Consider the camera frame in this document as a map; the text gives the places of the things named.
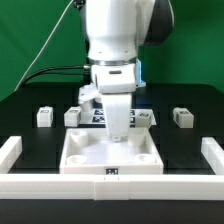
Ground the black cable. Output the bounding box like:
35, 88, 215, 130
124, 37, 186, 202
20, 65, 93, 88

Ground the white u-shaped obstacle fence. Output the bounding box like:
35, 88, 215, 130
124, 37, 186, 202
0, 136, 224, 200

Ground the white square tabletop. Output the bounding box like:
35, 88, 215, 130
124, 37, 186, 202
59, 128, 164, 175

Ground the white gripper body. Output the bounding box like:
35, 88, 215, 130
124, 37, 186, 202
101, 93, 132, 141

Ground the white cable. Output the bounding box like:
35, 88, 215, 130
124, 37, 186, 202
13, 0, 75, 93

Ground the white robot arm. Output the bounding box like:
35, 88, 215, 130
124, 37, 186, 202
80, 0, 174, 141

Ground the apriltag marker sheet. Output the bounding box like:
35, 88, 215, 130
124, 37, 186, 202
79, 108, 158, 127

